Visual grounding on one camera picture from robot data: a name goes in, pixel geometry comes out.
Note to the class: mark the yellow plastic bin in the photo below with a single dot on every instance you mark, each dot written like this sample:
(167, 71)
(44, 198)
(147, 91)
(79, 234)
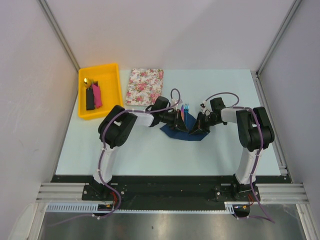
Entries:
(107, 77)

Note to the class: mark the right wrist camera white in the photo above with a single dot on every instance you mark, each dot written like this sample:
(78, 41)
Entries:
(204, 107)

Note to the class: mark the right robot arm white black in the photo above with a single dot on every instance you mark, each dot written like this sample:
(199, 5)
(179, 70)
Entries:
(255, 134)

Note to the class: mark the floral pattern tray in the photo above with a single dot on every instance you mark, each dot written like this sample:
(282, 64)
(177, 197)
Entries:
(145, 85)

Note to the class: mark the dark blue paper napkin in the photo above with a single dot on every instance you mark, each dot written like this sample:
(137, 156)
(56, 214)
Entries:
(184, 136)

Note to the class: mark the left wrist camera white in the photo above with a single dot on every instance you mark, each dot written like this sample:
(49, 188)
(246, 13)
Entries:
(176, 104)

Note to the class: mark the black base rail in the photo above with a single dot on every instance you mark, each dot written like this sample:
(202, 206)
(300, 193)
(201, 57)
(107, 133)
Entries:
(168, 193)

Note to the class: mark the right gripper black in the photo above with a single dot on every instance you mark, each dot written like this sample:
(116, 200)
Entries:
(200, 125)

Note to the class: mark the blue metal fork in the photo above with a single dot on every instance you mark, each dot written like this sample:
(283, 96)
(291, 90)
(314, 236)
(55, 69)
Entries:
(186, 113)

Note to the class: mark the iridescent metal knife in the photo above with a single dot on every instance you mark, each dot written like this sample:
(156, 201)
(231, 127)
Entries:
(182, 112)

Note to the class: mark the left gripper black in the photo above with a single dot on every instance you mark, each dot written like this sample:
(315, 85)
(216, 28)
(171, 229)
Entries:
(177, 123)

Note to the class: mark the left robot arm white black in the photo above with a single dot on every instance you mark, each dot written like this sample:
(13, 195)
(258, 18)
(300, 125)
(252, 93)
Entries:
(114, 132)

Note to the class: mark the aluminium frame rail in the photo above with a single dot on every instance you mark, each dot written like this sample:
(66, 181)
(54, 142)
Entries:
(270, 193)

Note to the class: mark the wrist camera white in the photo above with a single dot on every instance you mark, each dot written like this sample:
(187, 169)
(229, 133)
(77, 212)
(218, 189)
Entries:
(204, 107)
(176, 104)

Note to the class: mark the white slotted cable duct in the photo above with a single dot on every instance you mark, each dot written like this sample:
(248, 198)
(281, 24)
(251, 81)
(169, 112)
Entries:
(96, 208)

